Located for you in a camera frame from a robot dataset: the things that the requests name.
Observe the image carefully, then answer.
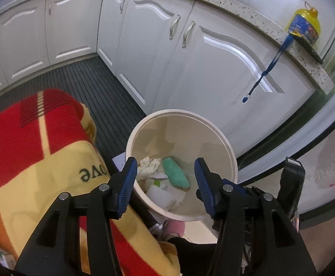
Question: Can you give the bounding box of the green fluffy cloth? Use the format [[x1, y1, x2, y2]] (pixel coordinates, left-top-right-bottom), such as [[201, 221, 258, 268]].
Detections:
[[162, 157, 190, 191]]

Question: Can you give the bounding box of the white sponge block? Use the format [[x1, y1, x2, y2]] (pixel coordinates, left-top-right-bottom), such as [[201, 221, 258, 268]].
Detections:
[[146, 184, 186, 211]]

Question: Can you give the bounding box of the white tissue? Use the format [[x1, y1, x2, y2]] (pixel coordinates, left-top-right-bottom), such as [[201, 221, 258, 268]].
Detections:
[[137, 156, 168, 181]]

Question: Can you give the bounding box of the green white barcode box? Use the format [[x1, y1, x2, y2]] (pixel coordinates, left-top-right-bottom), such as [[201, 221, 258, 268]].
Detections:
[[145, 179, 168, 193]]

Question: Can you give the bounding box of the beige round trash bin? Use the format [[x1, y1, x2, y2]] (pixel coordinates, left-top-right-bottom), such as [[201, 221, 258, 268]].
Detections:
[[125, 109, 238, 222]]

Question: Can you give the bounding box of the red yellow checkered blanket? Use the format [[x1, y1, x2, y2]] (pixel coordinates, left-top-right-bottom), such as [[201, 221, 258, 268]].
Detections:
[[0, 89, 180, 275]]

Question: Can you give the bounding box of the black flat tablet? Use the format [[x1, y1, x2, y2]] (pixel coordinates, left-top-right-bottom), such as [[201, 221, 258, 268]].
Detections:
[[292, 35, 323, 64]]

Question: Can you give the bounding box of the yellow cooking oil bottle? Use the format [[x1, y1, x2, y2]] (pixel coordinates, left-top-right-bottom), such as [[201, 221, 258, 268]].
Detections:
[[286, 1, 321, 46]]

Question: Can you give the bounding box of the black camera box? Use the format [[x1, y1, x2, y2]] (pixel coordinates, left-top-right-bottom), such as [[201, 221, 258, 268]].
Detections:
[[277, 157, 305, 219]]

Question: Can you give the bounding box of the blue lanyard strap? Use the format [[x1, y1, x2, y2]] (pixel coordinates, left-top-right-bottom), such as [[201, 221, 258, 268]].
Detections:
[[241, 34, 295, 104]]

